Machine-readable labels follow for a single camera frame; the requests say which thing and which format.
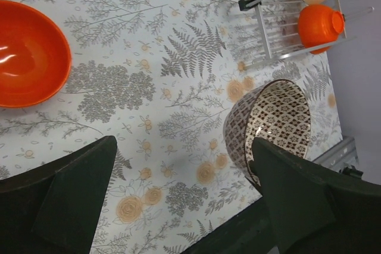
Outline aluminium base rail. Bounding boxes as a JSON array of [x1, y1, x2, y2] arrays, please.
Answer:
[[313, 136, 360, 173]]

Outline orange bowl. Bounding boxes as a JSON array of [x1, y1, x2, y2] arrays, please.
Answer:
[[1, 0, 72, 108], [298, 4, 345, 48]]

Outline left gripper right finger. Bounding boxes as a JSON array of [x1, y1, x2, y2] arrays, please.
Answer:
[[249, 137, 380, 253]]

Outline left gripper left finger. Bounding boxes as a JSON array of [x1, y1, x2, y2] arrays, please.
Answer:
[[1, 136, 117, 253]]

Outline floral table mat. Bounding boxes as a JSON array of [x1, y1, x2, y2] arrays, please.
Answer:
[[1, 0, 342, 253]]

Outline metal dish rack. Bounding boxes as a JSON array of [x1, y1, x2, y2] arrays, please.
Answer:
[[238, 0, 376, 69]]

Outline patterned brown white bowl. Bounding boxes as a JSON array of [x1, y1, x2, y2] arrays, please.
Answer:
[[223, 79, 311, 191]]

